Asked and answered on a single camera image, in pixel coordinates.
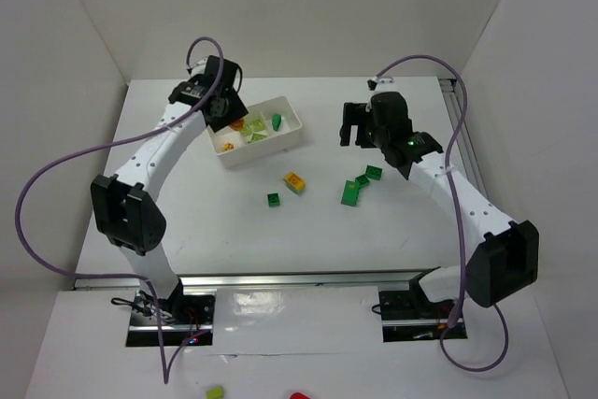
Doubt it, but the orange round lego piece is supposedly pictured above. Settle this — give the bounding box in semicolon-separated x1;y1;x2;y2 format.
229;119;249;133

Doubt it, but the dark green lego square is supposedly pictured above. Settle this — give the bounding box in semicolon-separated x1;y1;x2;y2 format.
355;175;370;189

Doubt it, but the yellow orange lego brick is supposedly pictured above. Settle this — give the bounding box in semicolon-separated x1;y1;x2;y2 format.
283;172;306;194

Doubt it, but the small dark green lego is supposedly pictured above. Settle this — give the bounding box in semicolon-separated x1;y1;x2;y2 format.
267;192;281;207

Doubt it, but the lime green lego brick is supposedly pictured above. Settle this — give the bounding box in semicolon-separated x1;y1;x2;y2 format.
247;133;268;143

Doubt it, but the green half round lego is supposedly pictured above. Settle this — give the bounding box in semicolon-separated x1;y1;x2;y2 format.
271;114;282;132

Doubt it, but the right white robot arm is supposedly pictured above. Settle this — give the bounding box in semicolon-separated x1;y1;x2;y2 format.
339;92;539;308

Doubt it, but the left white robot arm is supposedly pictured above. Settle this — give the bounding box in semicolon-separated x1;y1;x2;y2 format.
91;56;248;313

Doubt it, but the white divided plastic bin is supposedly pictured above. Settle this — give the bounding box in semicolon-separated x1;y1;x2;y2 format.
207;96;303;169

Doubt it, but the large dark green lego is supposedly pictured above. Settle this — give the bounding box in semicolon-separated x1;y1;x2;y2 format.
340;180;361;207

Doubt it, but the red object bottom edge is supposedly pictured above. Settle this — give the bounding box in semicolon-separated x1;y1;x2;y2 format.
290;392;310;399

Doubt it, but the lime lego off table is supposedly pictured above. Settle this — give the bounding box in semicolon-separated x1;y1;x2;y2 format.
206;386;225;399

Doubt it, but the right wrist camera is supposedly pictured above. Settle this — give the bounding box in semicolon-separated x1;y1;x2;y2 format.
367;78;393;92

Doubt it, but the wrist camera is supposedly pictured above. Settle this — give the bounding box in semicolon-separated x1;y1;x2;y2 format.
188;58;207;74
367;78;393;92

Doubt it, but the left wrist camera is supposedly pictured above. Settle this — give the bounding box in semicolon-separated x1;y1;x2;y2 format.
188;58;207;74

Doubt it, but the aluminium rail right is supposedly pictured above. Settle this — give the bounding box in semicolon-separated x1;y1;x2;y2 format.
437;78;508;258

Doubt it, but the aluminium rail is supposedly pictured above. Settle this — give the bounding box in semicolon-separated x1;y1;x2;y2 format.
72;264;513;292
437;78;508;258

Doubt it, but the aluminium rail front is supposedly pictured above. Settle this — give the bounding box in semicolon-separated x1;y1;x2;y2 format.
72;264;513;292

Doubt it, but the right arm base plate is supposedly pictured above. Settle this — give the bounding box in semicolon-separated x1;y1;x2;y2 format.
371;286;467;343

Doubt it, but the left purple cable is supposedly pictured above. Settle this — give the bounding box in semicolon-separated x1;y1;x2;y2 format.
15;36;225;384

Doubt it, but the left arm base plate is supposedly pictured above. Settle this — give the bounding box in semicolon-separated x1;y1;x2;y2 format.
122;292;216;348

